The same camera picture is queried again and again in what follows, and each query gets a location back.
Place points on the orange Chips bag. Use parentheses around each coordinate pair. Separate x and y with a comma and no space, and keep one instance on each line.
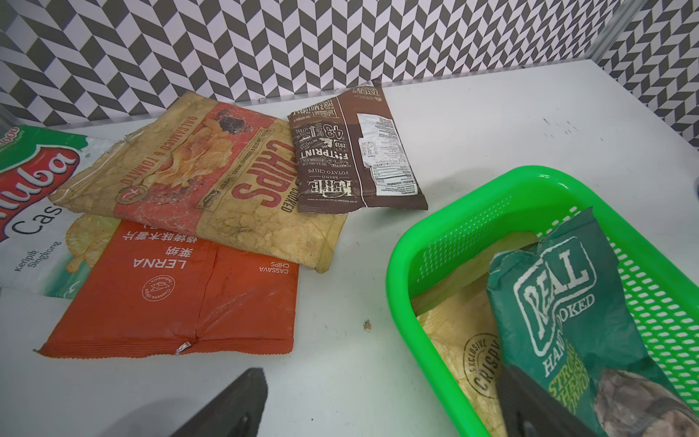
(211,170)

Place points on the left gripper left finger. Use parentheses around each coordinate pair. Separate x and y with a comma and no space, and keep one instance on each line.
(236,411)

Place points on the yellow green Chips bag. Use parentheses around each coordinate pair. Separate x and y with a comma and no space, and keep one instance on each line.
(456,315)

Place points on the green red Chuba bag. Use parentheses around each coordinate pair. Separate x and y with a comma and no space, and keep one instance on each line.
(35,254)

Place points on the green Real chips bag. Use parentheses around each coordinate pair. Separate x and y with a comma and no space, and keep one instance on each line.
(563,320)

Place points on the brown dark snack bag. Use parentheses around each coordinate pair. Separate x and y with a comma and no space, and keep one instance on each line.
(350,155)

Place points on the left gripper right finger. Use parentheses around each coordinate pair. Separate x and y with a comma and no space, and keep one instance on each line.
(529,411)

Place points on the green plastic basket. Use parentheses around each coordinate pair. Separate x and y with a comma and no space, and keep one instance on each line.
(662,300)

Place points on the red orange snack bag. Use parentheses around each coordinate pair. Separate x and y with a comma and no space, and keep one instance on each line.
(153,292)

